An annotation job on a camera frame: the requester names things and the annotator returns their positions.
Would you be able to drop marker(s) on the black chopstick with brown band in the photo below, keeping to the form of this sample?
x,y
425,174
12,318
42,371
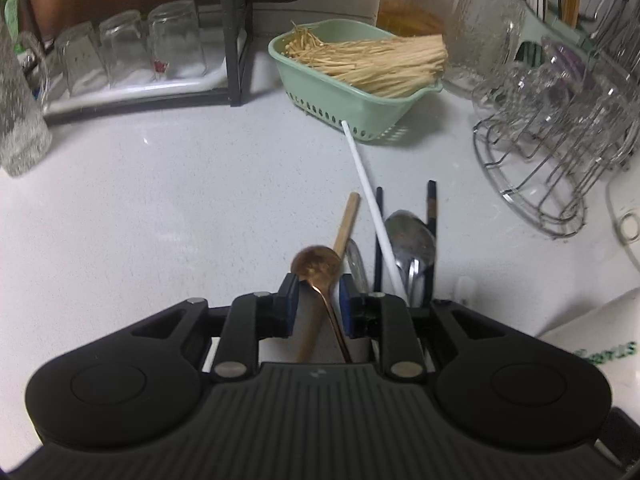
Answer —
x,y
431,195

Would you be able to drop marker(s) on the cluster of clear glass cups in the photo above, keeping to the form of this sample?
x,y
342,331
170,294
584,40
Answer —
x,y
565,105

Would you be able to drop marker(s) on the textured glass pitcher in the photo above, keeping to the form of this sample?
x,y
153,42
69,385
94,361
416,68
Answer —
x,y
482,35

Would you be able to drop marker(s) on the bundle of bamboo skewers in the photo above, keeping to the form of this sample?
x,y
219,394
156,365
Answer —
x,y
380,62

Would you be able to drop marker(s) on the wooden chopstick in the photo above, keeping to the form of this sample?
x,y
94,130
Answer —
x,y
348,220

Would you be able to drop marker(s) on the white chopstick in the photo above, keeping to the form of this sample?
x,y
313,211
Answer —
x,y
370,195

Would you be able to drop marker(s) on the red-lidded glass jar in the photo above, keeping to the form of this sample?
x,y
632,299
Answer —
x,y
415,5

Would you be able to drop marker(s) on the white drip tray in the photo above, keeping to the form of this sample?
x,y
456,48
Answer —
x,y
150,92

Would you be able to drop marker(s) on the bronze metal spoon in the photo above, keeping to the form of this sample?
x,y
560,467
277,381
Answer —
x,y
315,262

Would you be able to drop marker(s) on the upturned glass with red mark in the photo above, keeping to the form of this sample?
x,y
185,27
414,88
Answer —
x,y
177,40

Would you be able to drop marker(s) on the small silver metal spoon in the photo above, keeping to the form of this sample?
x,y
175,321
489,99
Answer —
x,y
357,265

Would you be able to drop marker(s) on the green plastic basket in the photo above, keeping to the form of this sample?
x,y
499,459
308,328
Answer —
x,y
320,95

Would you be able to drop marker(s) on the tall textured glass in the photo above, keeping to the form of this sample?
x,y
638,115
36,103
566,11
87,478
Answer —
x,y
20,120

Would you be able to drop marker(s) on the plain black chopstick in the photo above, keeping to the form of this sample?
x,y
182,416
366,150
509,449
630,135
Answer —
x,y
378,240

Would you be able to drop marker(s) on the white electric pot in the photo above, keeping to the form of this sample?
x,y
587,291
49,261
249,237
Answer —
x,y
625,215

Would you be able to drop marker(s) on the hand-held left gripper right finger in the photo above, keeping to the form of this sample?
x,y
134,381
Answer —
x,y
346,310

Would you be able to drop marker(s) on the large silver metal spoon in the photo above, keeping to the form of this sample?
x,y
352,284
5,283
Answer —
x,y
410,237

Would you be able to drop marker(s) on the white ceramic mug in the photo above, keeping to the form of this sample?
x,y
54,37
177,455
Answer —
x,y
595,325

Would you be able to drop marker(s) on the upturned drinking glass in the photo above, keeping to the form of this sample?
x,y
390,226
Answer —
x,y
125,50
80,60

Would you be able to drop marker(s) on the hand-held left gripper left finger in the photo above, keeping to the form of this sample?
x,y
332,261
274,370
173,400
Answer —
x,y
291,310

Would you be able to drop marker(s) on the purple glass lid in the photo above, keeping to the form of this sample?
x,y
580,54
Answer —
x,y
570,60

